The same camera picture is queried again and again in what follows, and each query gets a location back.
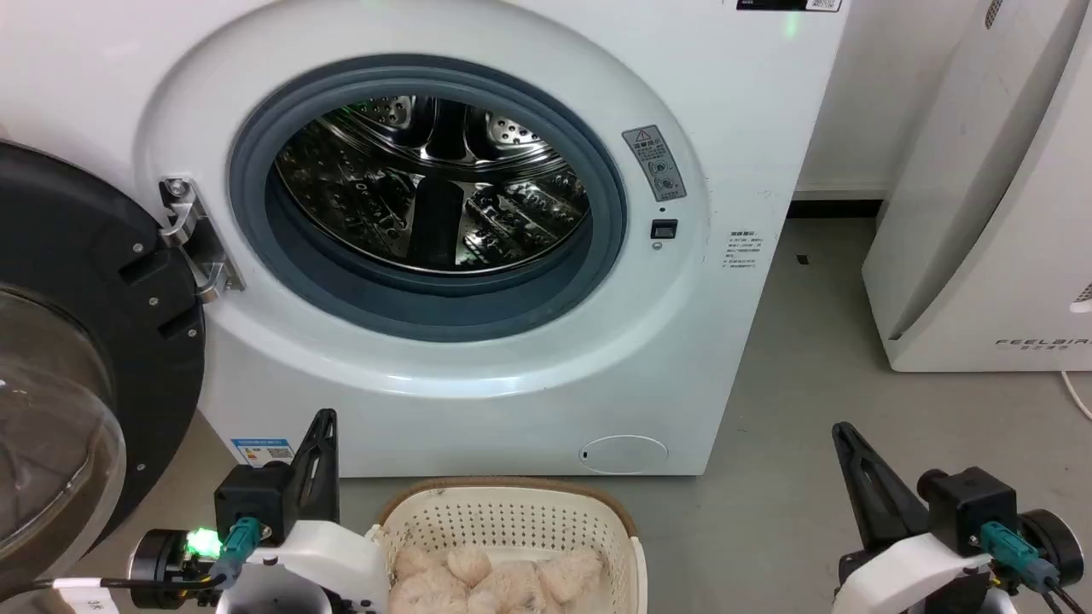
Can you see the blue energy label sticker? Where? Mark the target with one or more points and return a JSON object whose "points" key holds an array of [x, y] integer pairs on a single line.
{"points": [[256, 450]]}

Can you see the oval filter cover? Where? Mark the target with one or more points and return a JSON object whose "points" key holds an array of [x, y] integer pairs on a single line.
{"points": [[624, 454]]}

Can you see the white air purifier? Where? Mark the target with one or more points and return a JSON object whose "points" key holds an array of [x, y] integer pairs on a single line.
{"points": [[990, 256]]}

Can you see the beige fluffy towel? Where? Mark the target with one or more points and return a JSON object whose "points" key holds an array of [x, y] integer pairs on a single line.
{"points": [[512, 584]]}

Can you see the black barcode label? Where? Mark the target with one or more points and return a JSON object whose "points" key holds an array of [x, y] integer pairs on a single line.
{"points": [[785, 4]]}

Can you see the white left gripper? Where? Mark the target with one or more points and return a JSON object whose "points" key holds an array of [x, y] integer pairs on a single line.
{"points": [[333, 563]]}

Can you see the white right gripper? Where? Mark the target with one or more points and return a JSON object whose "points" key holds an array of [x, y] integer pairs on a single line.
{"points": [[904, 576]]}

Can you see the grey warning sticker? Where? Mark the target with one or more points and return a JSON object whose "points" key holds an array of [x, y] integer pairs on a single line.
{"points": [[655, 164]]}

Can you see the cream perforated laundry basket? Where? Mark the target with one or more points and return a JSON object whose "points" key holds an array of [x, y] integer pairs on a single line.
{"points": [[512, 516]]}

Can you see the small printed text label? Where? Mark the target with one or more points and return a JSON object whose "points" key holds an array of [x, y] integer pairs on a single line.
{"points": [[743, 250]]}

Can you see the stainless steel washing machine drum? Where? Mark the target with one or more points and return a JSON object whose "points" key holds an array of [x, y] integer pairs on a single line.
{"points": [[367, 188]]}

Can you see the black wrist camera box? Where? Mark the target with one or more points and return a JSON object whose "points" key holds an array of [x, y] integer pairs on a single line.
{"points": [[968, 507], [252, 495]]}

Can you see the white front-load washing machine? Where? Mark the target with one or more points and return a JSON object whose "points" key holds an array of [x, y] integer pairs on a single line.
{"points": [[751, 111]]}

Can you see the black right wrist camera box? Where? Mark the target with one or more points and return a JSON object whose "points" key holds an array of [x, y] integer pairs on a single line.
{"points": [[968, 507]]}

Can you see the silver metal door hinge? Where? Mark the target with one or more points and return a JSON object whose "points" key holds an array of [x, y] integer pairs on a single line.
{"points": [[200, 243]]}

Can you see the grey rubber door gasket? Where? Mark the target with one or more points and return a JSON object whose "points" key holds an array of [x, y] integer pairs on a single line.
{"points": [[610, 213]]}

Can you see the black door latch socket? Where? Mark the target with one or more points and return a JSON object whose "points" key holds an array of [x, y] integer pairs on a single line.
{"points": [[664, 228]]}

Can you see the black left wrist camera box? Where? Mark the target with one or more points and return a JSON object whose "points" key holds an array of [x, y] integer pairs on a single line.
{"points": [[252, 495]]}

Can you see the black washing machine door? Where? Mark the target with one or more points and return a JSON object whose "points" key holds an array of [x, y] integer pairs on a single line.
{"points": [[77, 239]]}

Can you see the black wall baseboard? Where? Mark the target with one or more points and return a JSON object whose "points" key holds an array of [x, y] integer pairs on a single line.
{"points": [[836, 209]]}

